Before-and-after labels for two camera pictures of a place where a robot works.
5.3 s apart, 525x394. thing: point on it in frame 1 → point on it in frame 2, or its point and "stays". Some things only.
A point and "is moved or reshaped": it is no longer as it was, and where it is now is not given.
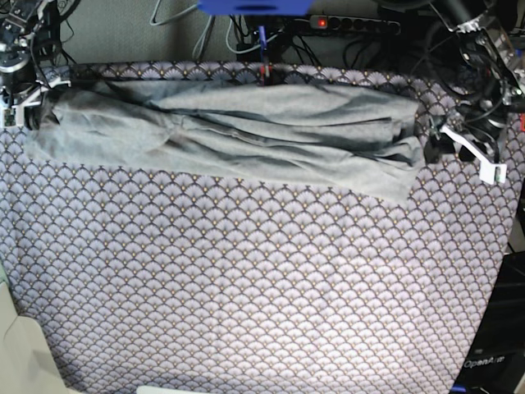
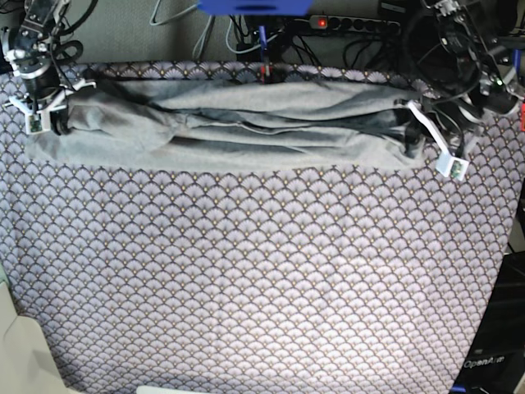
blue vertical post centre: [262, 41] stays
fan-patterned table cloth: [151, 279] stays
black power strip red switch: [354, 25] stays
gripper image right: [485, 117] → [451, 116]
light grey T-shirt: [348, 138] is moved or reshaped
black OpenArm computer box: [495, 361] stays
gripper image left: [18, 75] → [37, 87]
